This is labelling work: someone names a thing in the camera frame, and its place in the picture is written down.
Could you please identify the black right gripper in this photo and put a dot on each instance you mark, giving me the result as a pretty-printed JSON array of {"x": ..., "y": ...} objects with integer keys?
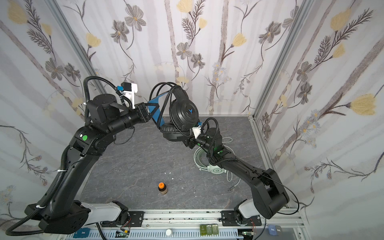
[{"x": 191, "y": 141}]

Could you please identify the black blue headphones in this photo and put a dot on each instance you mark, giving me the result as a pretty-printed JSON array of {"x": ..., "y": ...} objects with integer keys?
[{"x": 172, "y": 111}]

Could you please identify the corner aluminium profile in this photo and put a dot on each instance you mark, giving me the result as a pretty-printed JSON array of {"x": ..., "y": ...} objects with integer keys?
[
  {"x": 284, "y": 52},
  {"x": 59, "y": 70}
]

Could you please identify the blue box on rail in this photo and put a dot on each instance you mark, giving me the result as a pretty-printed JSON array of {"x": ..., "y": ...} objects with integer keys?
[{"x": 82, "y": 233}]

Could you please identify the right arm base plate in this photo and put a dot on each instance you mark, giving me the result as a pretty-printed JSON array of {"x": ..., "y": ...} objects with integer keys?
[{"x": 231, "y": 218}]

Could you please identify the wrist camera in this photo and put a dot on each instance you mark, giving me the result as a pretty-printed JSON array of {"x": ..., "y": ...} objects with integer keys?
[
  {"x": 197, "y": 130},
  {"x": 128, "y": 90}
]

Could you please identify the left corner aluminium profile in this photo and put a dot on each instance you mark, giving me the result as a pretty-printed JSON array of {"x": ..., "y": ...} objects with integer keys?
[{"x": 59, "y": 70}]

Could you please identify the black corrugated left conduit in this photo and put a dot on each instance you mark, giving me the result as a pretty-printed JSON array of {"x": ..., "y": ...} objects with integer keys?
[{"x": 27, "y": 226}]

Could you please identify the aluminium mounting rail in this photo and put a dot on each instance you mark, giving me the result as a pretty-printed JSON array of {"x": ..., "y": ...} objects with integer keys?
[{"x": 185, "y": 225}]

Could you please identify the white round cap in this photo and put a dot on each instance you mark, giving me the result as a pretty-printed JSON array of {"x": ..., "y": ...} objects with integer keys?
[{"x": 169, "y": 232}]

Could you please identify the blue grey box right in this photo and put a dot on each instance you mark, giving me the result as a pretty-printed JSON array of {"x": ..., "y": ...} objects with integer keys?
[{"x": 274, "y": 230}]

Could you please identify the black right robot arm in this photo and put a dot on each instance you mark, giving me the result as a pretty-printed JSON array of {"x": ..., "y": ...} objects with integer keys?
[{"x": 268, "y": 193}]

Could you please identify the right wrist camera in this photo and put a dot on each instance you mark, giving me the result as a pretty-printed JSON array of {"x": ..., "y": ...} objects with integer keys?
[{"x": 197, "y": 130}]

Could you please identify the mint green headphones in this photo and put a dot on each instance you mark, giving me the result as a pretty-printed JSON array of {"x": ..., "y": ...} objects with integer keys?
[{"x": 202, "y": 163}]

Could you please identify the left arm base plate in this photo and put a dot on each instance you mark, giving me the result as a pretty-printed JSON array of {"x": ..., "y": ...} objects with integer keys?
[{"x": 126, "y": 219}]

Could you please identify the right corner aluminium profile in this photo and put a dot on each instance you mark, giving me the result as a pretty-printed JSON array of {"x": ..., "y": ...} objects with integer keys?
[{"x": 284, "y": 52}]

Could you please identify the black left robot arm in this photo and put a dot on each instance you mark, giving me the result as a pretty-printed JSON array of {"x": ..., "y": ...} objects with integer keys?
[{"x": 58, "y": 212}]

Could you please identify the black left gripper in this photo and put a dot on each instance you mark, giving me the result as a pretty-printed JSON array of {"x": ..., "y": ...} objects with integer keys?
[{"x": 142, "y": 112}]

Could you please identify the small orange cap bottle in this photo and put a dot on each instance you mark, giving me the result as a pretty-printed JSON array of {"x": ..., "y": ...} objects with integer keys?
[{"x": 162, "y": 187}]

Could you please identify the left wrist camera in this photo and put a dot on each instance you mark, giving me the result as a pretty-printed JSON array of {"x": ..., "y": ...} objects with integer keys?
[{"x": 128, "y": 90}]

